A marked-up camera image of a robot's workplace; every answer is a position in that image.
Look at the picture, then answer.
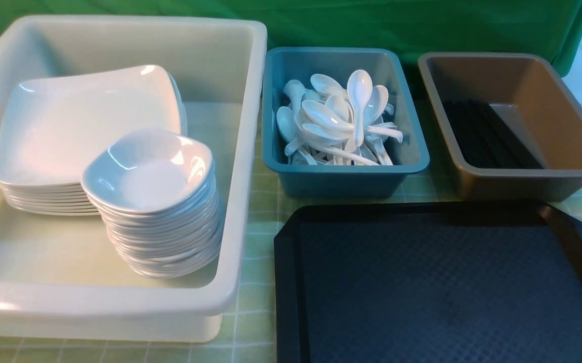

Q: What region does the green backdrop cloth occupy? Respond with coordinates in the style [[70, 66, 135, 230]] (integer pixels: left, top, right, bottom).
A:
[[0, 1, 582, 76]]

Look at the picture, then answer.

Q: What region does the black serving tray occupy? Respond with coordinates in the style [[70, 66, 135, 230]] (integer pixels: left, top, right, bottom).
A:
[[273, 200, 582, 362]]

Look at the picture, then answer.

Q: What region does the white ceramic spoon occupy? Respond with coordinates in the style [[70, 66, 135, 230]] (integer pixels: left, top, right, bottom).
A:
[[346, 69, 373, 147]]

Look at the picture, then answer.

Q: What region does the green checkered tablecloth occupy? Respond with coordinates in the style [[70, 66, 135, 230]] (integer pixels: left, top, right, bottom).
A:
[[0, 101, 582, 362]]

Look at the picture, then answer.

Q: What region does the stack of white bowls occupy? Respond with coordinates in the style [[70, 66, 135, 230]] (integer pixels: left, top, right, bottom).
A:
[[81, 129, 226, 279]]

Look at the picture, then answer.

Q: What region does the brown plastic bin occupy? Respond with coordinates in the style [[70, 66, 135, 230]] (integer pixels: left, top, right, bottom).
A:
[[418, 51, 582, 202]]

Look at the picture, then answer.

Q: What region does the stack of white square plates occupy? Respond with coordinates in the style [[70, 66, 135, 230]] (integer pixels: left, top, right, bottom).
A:
[[0, 71, 188, 216]]

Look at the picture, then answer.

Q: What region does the pile of white spoons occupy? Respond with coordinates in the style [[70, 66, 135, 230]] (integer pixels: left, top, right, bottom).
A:
[[275, 74, 404, 166]]

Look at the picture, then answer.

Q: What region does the large white plastic tub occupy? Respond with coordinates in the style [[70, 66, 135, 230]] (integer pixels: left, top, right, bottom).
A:
[[0, 15, 267, 342]]

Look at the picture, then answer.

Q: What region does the bundle of black chopsticks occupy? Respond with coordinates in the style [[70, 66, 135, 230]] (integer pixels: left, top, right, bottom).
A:
[[443, 99, 544, 169]]

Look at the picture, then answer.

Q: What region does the teal plastic bin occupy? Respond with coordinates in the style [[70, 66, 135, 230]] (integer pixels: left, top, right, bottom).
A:
[[261, 47, 430, 199]]

